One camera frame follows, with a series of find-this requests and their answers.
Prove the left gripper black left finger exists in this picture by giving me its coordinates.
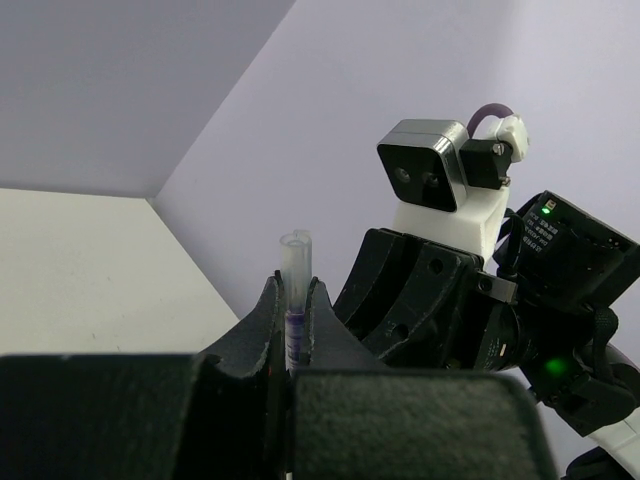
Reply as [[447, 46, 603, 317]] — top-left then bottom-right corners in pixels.
[[1, 275, 287, 479]]

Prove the purple pen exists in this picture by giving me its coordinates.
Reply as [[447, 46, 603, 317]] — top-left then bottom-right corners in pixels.
[[285, 309, 306, 372]]

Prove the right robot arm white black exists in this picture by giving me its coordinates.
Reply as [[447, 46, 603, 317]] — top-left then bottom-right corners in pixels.
[[334, 190, 639, 479]]

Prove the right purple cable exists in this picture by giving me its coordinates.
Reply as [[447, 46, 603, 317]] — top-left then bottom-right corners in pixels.
[[466, 101, 516, 137]]

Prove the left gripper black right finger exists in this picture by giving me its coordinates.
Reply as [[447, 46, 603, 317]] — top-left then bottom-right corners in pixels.
[[290, 279, 558, 479]]

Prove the clear cap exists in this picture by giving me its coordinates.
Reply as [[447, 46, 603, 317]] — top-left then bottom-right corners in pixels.
[[280, 230, 312, 314]]

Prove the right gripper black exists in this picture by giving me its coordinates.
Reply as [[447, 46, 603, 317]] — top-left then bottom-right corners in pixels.
[[333, 229, 595, 388]]

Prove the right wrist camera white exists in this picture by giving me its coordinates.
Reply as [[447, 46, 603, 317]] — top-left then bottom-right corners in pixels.
[[377, 113, 530, 261]]

